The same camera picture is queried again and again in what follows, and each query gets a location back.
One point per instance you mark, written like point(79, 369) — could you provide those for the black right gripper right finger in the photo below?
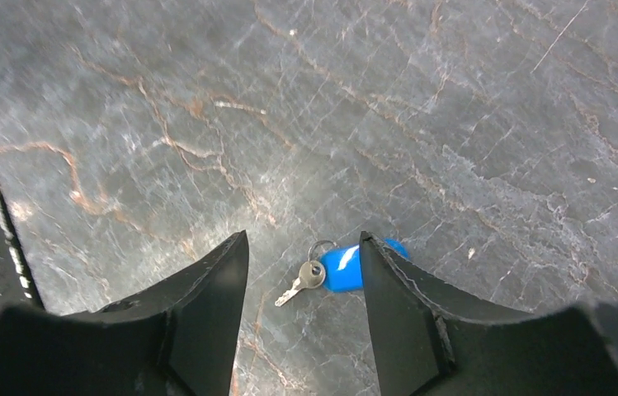
point(432, 338)

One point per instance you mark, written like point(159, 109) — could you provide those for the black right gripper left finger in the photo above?
point(177, 337)

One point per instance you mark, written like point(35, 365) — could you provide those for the blue plastic key tag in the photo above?
point(343, 269)

